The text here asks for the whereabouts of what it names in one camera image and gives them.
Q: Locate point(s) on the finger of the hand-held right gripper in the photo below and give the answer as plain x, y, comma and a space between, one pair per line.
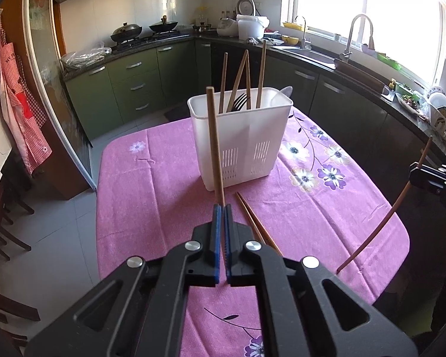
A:
431, 183
429, 170

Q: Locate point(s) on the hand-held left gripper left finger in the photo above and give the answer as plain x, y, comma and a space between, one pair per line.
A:
217, 245

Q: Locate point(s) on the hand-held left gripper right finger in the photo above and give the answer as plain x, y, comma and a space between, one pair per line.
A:
228, 253

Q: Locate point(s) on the white plastic utensil holder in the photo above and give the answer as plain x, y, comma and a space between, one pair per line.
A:
238, 141

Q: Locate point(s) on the black plastic fork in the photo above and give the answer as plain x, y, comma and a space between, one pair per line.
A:
241, 102

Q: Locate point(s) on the plate of food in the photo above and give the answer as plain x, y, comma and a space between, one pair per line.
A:
410, 103

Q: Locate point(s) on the white plate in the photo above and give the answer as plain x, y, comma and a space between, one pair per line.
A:
440, 100

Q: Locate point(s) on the purple floral tablecloth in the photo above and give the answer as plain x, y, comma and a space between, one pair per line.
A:
152, 200

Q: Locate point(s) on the green plastic box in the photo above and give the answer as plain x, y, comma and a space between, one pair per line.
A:
388, 61

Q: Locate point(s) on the brown wooden board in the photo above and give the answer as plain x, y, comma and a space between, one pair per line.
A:
360, 75

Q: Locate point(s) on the tall steel faucet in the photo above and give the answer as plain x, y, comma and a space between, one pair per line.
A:
351, 41

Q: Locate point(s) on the steel sink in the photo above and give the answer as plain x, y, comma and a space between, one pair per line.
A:
304, 54

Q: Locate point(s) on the kitchen window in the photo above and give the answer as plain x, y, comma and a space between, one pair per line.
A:
368, 7

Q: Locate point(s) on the green base cabinets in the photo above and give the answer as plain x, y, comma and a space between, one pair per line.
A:
133, 85

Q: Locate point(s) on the small steel faucet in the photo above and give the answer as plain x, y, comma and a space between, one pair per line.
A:
304, 37

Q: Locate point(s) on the yellow bowl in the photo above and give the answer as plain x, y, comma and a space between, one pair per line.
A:
290, 39

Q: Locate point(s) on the yellow tray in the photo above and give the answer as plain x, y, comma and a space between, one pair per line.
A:
293, 25

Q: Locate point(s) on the dark wooden chair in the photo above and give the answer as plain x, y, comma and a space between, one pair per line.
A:
7, 230

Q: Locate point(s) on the gas stove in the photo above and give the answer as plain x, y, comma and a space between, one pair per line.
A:
152, 40

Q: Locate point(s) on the small dark pot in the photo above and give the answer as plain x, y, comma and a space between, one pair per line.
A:
202, 28

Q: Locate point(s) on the white plastic container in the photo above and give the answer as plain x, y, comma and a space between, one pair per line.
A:
251, 28

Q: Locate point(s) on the glass sliding door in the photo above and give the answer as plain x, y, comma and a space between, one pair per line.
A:
55, 93

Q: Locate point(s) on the white rice cooker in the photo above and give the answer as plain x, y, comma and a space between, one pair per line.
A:
234, 18

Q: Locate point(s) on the clear plastic bag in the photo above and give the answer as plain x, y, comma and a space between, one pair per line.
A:
85, 57

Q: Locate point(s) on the black wok with lid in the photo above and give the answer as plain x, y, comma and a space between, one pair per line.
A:
126, 31

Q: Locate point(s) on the red checked apron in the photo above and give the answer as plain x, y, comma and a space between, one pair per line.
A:
20, 96

